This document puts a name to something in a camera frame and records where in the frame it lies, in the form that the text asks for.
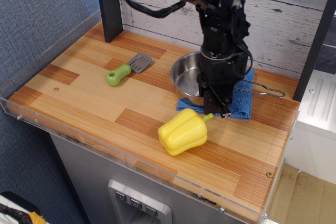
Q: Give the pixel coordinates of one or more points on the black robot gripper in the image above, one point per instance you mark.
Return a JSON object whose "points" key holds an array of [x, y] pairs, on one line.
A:
{"points": [[219, 77]]}

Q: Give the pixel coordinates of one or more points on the stainless steel pan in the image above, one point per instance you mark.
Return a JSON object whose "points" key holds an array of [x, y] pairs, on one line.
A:
{"points": [[187, 68]]}

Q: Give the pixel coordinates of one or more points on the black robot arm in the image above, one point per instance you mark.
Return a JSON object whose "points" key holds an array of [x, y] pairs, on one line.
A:
{"points": [[223, 53]]}

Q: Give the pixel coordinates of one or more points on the blue folded towel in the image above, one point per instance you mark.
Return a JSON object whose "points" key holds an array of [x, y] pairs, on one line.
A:
{"points": [[242, 100]]}

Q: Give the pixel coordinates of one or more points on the yellow toy bell pepper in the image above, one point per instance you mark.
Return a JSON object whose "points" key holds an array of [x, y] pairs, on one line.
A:
{"points": [[185, 131]]}

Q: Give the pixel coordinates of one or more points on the white toy sink counter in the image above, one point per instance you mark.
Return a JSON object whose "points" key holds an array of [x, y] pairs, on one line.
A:
{"points": [[311, 147]]}

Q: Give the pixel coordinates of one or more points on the grey cabinet with dispenser panel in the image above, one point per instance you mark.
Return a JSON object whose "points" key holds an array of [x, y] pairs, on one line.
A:
{"points": [[111, 192]]}

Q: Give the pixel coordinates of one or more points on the clear acrylic table guard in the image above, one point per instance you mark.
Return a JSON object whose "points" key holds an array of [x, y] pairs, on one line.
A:
{"points": [[71, 98]]}

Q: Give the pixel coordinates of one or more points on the green handled grey spatula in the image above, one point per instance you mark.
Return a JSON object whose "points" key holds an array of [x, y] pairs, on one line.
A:
{"points": [[137, 64]]}

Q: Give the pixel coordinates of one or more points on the black vertical post right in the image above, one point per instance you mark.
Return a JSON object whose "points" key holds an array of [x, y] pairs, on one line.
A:
{"points": [[313, 54]]}

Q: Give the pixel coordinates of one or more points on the black vertical post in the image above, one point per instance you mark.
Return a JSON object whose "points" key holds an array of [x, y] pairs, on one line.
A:
{"points": [[111, 19], [313, 54]]}

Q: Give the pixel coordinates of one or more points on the black vertical post left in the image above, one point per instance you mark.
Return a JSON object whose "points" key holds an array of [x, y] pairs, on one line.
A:
{"points": [[111, 19]]}

